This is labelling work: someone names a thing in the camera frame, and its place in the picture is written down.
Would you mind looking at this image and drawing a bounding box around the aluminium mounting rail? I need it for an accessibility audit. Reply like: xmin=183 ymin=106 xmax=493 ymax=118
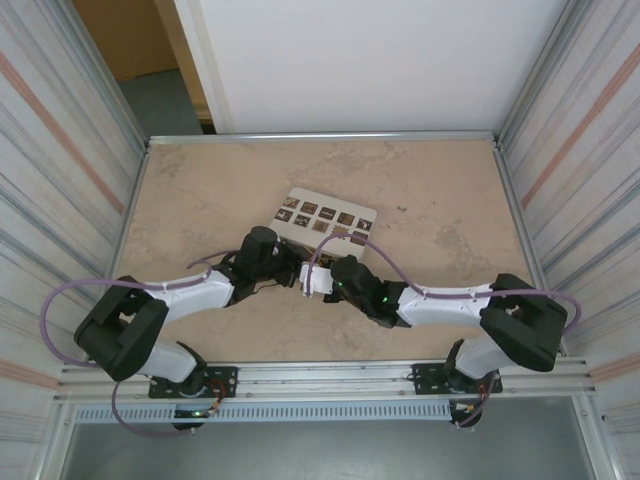
xmin=59 ymin=357 xmax=591 ymax=401

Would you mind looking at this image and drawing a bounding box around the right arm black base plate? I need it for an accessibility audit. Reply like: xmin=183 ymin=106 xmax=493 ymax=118
xmin=410 ymin=362 xmax=504 ymax=397

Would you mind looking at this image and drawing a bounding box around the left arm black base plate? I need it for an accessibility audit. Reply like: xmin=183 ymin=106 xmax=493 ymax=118
xmin=148 ymin=366 xmax=239 ymax=400

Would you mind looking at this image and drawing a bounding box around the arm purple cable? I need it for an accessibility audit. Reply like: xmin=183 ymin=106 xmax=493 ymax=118
xmin=42 ymin=257 xmax=236 ymax=440
xmin=305 ymin=233 xmax=584 ymax=430

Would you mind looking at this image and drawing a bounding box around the white box with patterned tiles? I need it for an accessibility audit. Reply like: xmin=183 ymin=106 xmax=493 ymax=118
xmin=267 ymin=187 xmax=377 ymax=261

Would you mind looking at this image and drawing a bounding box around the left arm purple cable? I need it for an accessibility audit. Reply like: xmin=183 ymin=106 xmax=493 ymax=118
xmin=42 ymin=257 xmax=236 ymax=440

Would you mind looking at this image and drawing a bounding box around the aluminium frame side bar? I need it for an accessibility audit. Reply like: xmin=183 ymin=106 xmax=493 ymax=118
xmin=92 ymin=142 xmax=151 ymax=354
xmin=492 ymin=139 xmax=564 ymax=354

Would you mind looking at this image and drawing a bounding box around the grey slotted cable duct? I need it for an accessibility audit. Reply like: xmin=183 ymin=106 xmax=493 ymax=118
xmin=74 ymin=399 xmax=454 ymax=424

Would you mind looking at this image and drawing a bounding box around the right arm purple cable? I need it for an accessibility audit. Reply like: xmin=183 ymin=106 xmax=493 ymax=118
xmin=305 ymin=233 xmax=584 ymax=430

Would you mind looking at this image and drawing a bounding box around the aluminium frame crossbar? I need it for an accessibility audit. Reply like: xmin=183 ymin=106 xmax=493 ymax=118
xmin=147 ymin=130 xmax=501 ymax=147

